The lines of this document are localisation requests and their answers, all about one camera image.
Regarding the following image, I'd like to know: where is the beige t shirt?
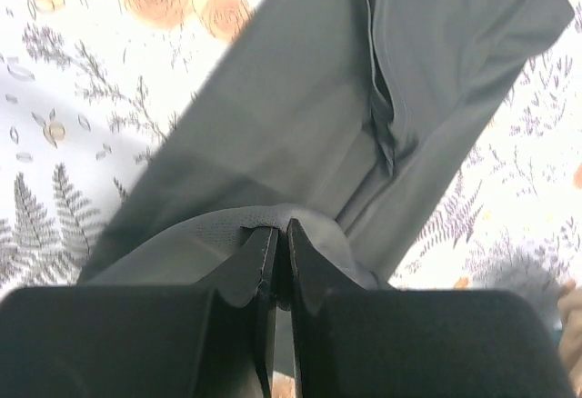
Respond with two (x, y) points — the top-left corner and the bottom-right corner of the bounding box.
(557, 280), (582, 397)

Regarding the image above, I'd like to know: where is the floral patterned table mat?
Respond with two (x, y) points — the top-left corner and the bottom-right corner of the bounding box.
(0, 0), (582, 398)

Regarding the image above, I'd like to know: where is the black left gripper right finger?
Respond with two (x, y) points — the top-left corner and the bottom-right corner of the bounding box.
(287, 221), (573, 397)

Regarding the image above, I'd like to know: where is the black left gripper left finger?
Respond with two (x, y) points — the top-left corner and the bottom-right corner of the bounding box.
(1, 227), (278, 397)

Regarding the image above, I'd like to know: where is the grey t shirt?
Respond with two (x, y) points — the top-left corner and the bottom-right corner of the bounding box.
(79, 0), (573, 289)

